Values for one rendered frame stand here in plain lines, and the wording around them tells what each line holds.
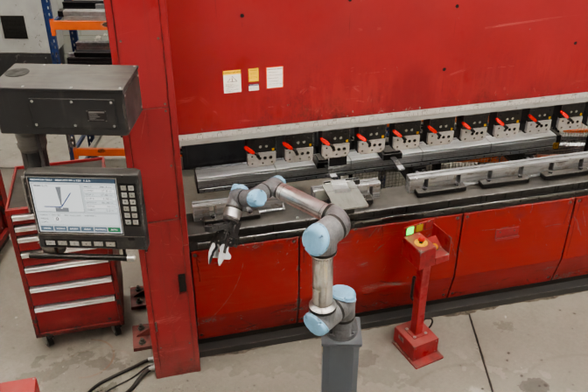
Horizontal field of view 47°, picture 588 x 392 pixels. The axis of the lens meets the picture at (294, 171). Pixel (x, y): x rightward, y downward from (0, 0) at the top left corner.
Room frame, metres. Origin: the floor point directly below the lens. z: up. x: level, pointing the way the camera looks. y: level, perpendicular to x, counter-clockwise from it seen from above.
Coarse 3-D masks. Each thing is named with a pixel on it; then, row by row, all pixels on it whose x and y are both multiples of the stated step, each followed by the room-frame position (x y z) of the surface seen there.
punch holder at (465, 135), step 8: (464, 120) 3.37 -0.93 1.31; (472, 120) 3.38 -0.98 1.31; (480, 120) 3.39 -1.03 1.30; (456, 128) 3.44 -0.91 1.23; (464, 128) 3.37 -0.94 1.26; (472, 128) 3.38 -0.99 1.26; (480, 128) 3.39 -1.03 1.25; (456, 136) 3.43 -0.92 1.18; (464, 136) 3.37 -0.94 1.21; (472, 136) 3.38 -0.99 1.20; (480, 136) 3.39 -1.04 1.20
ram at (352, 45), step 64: (192, 0) 3.03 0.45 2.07; (256, 0) 3.10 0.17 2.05; (320, 0) 3.18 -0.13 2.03; (384, 0) 3.25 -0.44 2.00; (448, 0) 3.33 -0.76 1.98; (512, 0) 3.41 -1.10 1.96; (576, 0) 3.50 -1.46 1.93; (192, 64) 3.03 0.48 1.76; (256, 64) 3.10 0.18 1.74; (320, 64) 3.18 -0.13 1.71; (384, 64) 3.26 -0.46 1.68; (448, 64) 3.34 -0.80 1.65; (512, 64) 3.43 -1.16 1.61; (576, 64) 3.52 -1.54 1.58; (192, 128) 3.02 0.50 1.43; (320, 128) 3.18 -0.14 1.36
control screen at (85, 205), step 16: (32, 192) 2.30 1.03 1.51; (48, 192) 2.29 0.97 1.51; (64, 192) 2.29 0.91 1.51; (80, 192) 2.29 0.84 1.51; (96, 192) 2.28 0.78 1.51; (112, 192) 2.28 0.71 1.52; (48, 208) 2.29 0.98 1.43; (64, 208) 2.29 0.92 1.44; (80, 208) 2.29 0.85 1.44; (96, 208) 2.28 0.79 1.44; (112, 208) 2.28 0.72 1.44; (48, 224) 2.29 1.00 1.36; (64, 224) 2.29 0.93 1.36; (80, 224) 2.29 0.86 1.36; (96, 224) 2.29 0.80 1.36; (112, 224) 2.28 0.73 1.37
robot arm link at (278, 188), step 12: (276, 180) 2.56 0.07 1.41; (276, 192) 2.50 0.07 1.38; (288, 192) 2.47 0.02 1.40; (300, 192) 2.46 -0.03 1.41; (300, 204) 2.41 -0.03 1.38; (312, 204) 2.39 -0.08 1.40; (324, 204) 2.38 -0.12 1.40; (312, 216) 2.38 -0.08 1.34; (324, 216) 2.32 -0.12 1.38; (348, 216) 2.31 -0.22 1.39; (348, 228) 2.25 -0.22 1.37
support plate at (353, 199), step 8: (328, 184) 3.21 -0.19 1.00; (352, 184) 3.21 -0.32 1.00; (328, 192) 3.12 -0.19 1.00; (344, 192) 3.12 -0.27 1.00; (352, 192) 3.12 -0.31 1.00; (336, 200) 3.04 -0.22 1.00; (344, 200) 3.04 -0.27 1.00; (352, 200) 3.04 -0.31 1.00; (360, 200) 3.04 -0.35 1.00; (344, 208) 2.96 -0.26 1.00; (352, 208) 2.97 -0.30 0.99
